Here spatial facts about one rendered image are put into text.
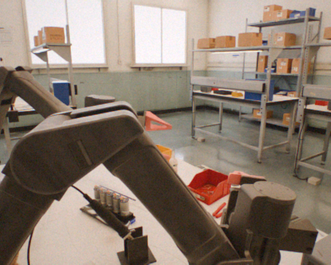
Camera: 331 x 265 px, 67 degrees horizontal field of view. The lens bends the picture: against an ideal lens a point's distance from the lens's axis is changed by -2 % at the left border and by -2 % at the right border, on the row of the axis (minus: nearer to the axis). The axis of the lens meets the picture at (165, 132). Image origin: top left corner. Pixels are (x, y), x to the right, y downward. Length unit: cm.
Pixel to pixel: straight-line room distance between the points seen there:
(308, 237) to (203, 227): 21
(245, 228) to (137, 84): 544
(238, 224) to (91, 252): 39
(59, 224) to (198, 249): 51
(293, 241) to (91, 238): 46
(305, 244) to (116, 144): 36
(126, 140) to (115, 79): 527
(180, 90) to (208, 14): 200
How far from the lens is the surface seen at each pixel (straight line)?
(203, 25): 682
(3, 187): 30
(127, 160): 27
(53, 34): 287
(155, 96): 598
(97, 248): 68
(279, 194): 38
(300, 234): 48
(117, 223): 56
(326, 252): 58
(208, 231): 33
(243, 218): 38
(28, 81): 77
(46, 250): 71
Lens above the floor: 117
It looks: 15 degrees down
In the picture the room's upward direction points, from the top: straight up
